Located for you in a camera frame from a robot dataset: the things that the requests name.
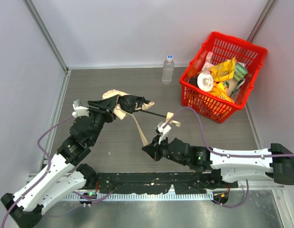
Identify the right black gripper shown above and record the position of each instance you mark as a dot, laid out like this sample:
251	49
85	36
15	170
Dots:
156	149

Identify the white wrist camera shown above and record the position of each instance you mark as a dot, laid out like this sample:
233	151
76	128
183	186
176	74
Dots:
79	110
162	131

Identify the green carton box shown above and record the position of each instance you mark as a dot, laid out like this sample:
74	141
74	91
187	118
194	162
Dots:
240	71

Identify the beige cup in basket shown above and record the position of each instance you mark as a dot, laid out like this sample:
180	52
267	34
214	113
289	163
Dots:
231	85

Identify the white box in basket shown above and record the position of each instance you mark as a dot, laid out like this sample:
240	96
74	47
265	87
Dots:
208	61

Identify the beige folding umbrella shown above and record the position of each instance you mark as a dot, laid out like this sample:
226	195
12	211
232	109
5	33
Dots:
128	104

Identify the clear water bottle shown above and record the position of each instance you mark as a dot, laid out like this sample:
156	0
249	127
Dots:
168	69

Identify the orange snack bag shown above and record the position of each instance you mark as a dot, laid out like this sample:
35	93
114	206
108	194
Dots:
218	90

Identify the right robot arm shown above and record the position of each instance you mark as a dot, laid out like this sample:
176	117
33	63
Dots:
275	163

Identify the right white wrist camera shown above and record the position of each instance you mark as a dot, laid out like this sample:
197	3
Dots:
162	131

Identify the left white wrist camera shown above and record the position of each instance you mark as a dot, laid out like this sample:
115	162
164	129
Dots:
79	110

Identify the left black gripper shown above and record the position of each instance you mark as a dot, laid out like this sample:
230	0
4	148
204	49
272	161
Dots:
107	109

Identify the white slotted cable duct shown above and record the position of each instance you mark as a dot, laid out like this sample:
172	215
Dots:
170	196

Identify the yellow snack bag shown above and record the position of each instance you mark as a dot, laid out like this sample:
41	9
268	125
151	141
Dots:
223	71

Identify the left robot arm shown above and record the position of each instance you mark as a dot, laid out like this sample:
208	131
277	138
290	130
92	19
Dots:
64	172

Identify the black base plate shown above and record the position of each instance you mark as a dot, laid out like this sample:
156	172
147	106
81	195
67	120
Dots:
158	182

